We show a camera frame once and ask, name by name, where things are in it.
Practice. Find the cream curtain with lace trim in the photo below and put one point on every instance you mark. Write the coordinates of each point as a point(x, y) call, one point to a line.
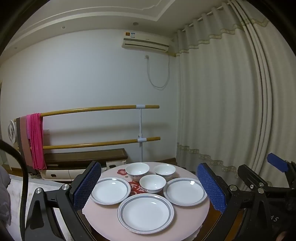
point(219, 104)

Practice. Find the brown cloth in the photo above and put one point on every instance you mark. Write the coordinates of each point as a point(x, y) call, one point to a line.
point(23, 139)

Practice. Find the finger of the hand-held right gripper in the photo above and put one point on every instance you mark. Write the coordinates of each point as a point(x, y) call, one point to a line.
point(277, 162)
point(249, 177)

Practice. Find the white curtain rod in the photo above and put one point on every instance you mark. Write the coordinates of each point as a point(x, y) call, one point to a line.
point(209, 13)

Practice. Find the white wall air conditioner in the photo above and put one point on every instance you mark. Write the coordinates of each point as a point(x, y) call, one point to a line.
point(145, 42)

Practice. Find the white plate with grey rim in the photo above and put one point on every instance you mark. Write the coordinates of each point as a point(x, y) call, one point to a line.
point(111, 191)
point(183, 191)
point(145, 213)

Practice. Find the pink towel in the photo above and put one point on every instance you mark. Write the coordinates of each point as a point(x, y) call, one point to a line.
point(35, 139)

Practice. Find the grey cloth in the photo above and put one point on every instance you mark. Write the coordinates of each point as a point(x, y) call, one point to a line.
point(4, 197)

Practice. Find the short wooden barre rail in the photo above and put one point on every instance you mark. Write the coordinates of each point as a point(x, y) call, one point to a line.
point(153, 139)

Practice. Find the white fan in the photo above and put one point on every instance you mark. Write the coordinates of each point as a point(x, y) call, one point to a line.
point(11, 131)

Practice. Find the white textured blanket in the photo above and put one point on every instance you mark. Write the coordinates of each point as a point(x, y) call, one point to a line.
point(46, 183)

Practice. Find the cream cabinet with dark top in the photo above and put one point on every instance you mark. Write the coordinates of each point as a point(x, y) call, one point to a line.
point(81, 155)

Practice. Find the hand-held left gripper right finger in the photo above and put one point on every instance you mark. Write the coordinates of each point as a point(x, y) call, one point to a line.
point(211, 187)

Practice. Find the white ceramic bowl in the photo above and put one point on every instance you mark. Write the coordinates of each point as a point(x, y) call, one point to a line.
point(137, 170)
point(152, 183)
point(165, 170)

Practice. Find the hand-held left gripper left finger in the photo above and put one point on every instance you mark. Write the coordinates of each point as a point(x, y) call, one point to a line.
point(86, 185)

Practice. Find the round pink table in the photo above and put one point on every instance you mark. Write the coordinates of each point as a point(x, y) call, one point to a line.
point(189, 215)

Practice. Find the white barre stand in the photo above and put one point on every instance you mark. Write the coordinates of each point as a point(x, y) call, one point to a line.
point(140, 106)

